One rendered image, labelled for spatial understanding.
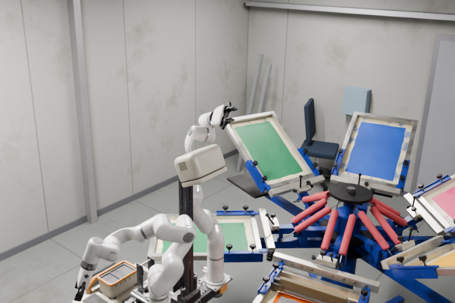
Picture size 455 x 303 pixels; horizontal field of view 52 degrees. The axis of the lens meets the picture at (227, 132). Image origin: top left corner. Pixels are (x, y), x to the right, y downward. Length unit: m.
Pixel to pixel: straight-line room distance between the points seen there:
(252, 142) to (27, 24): 2.40
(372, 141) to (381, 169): 0.32
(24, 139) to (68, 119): 0.51
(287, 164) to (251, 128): 0.47
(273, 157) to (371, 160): 0.87
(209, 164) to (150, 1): 3.88
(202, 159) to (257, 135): 2.16
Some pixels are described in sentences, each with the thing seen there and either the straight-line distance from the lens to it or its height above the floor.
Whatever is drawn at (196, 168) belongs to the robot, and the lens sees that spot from 2.11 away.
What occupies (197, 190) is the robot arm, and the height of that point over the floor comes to 1.71.
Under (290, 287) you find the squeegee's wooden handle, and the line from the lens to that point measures 2.99.
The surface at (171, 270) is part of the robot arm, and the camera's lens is 2.26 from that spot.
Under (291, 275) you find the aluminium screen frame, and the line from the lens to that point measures 3.15.
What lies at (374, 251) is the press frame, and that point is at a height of 1.03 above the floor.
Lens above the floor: 2.81
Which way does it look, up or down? 19 degrees down
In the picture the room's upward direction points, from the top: 1 degrees clockwise
